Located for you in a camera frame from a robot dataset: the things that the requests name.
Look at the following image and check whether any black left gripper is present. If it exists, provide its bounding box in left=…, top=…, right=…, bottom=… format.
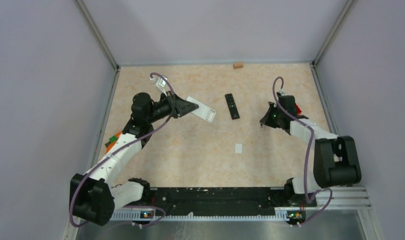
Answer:
left=146, top=89, right=199, bottom=124

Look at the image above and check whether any white remote control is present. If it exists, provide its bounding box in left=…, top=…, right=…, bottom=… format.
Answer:
left=185, top=96, right=216, bottom=123

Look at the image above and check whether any black remote control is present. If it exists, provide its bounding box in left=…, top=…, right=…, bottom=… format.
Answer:
left=225, top=93, right=240, bottom=120

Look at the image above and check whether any white battery cover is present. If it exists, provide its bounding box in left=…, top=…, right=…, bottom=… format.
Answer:
left=234, top=143, right=243, bottom=154

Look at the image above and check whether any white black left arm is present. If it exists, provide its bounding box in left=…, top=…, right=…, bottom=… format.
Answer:
left=69, top=91, right=199, bottom=228

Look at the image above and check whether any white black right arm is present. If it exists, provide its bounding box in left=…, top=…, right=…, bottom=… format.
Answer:
left=259, top=93, right=362, bottom=206

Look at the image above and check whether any red plastic bin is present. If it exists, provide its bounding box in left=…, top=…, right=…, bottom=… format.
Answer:
left=295, top=104, right=302, bottom=115

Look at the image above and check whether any small wooden block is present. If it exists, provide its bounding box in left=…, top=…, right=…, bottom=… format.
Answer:
left=232, top=62, right=244, bottom=70

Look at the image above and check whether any orange green object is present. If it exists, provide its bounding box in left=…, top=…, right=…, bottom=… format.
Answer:
left=104, top=131, right=122, bottom=153

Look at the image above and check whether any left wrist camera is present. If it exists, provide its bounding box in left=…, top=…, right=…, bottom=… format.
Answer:
left=150, top=75, right=168, bottom=97

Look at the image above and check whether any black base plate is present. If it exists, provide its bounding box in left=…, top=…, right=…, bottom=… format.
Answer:
left=130, top=187, right=317, bottom=217

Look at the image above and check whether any aluminium frame rail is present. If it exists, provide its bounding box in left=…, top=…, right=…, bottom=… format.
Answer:
left=69, top=187, right=372, bottom=223

